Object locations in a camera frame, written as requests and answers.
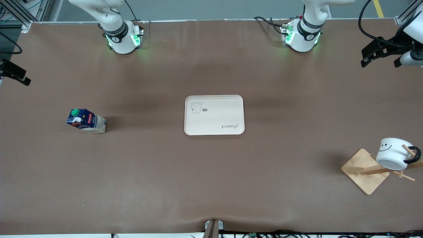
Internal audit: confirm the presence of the blue milk carton green cap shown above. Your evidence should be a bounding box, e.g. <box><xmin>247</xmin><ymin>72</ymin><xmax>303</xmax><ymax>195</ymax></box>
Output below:
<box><xmin>66</xmin><ymin>108</ymin><xmax>107</xmax><ymax>135</ymax></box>

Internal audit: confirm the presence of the white smiley mug black handle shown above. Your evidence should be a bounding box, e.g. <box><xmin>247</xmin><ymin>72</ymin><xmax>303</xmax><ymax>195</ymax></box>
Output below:
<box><xmin>376</xmin><ymin>138</ymin><xmax>422</xmax><ymax>171</ymax></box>

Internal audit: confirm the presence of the cream rabbit print tray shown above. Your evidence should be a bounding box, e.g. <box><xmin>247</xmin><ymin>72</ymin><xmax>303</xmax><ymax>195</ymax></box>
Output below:
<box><xmin>184</xmin><ymin>95</ymin><xmax>245</xmax><ymax>136</ymax></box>

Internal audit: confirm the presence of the wooden mug stand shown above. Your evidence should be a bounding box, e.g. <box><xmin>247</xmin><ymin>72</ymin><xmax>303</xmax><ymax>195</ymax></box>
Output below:
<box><xmin>341</xmin><ymin>144</ymin><xmax>423</xmax><ymax>195</ymax></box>

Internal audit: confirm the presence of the black left base cable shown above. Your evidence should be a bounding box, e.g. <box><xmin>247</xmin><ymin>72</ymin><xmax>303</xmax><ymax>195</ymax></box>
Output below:
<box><xmin>253</xmin><ymin>16</ymin><xmax>287</xmax><ymax>35</ymax></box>

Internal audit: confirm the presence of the black base cable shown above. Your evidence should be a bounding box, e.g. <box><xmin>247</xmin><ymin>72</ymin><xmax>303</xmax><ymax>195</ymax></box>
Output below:
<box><xmin>253</xmin><ymin>16</ymin><xmax>287</xmax><ymax>35</ymax></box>
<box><xmin>124</xmin><ymin>0</ymin><xmax>139</xmax><ymax>23</ymax></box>

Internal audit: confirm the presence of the black right base cable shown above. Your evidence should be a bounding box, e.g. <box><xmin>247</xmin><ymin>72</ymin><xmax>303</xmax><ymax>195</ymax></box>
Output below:
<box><xmin>124</xmin><ymin>0</ymin><xmax>139</xmax><ymax>23</ymax></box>

